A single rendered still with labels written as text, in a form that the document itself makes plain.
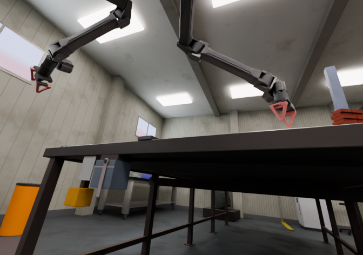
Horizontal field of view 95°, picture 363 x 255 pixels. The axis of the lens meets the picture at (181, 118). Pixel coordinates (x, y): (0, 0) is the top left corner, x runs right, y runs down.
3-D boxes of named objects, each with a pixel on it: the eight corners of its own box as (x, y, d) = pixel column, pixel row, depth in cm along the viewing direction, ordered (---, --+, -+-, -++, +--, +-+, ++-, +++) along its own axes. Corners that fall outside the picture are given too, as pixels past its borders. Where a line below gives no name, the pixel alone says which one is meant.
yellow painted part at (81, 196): (73, 207, 75) (89, 154, 84) (62, 205, 79) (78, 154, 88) (90, 206, 81) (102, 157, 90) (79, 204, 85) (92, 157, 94)
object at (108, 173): (104, 198, 66) (115, 153, 73) (83, 195, 73) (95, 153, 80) (125, 198, 75) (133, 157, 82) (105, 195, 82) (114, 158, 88)
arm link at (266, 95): (259, 85, 78) (266, 72, 81) (249, 96, 89) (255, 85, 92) (283, 96, 76) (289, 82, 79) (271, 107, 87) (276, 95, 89)
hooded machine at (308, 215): (328, 229, 444) (316, 176, 495) (337, 234, 394) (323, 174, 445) (298, 226, 468) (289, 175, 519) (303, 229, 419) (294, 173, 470)
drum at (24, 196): (-12, 233, 216) (11, 182, 239) (23, 228, 248) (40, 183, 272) (2, 239, 201) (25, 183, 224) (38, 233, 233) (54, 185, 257)
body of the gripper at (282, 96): (270, 105, 75) (268, 91, 78) (279, 112, 81) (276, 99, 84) (287, 100, 71) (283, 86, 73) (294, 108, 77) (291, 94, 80)
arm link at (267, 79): (188, 51, 85) (198, 37, 88) (187, 59, 90) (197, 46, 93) (269, 89, 76) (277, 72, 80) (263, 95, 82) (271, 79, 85)
